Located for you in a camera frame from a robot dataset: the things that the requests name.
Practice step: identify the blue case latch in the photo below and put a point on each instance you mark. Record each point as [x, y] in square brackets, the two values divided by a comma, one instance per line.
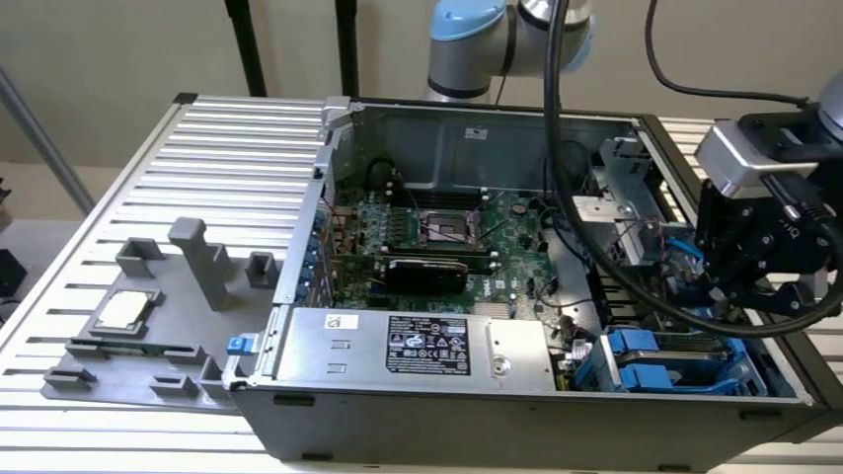
[240, 344]

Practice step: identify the silver power supply unit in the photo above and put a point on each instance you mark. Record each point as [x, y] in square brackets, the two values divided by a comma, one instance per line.
[368, 350]

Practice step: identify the grey slanted pole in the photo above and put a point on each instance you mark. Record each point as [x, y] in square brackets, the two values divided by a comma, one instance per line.
[38, 133]

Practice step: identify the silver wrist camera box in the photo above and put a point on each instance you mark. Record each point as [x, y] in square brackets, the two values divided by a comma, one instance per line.
[731, 158]

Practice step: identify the CPU socket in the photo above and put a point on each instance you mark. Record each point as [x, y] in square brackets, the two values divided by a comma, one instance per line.
[448, 227]

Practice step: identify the silver metal latch plate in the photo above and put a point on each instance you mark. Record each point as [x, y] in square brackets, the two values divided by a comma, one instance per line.
[596, 212]

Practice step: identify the black graphics card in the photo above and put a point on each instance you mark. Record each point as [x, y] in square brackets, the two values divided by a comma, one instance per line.
[424, 276]

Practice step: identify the black RAM slot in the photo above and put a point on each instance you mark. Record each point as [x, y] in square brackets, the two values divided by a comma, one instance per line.
[437, 199]
[437, 204]
[437, 194]
[437, 189]

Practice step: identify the silver drive cage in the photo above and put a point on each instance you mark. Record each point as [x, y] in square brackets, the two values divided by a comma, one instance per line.
[632, 182]

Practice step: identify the black stand pole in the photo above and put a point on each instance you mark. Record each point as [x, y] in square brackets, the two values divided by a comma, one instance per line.
[246, 49]
[346, 49]

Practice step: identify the grey parts rack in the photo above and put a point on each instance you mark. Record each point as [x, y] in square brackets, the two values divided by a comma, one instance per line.
[132, 380]

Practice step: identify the green motherboard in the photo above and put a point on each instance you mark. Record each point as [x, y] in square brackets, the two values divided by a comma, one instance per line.
[520, 266]

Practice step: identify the silver CPU chip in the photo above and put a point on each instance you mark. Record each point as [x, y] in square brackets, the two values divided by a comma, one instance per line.
[125, 308]

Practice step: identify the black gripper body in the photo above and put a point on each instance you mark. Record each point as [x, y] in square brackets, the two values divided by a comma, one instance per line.
[803, 247]

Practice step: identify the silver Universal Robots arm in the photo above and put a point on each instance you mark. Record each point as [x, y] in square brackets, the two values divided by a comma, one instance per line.
[460, 59]

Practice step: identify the open black PC case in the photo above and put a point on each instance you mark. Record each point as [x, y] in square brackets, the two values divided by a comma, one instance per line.
[527, 424]

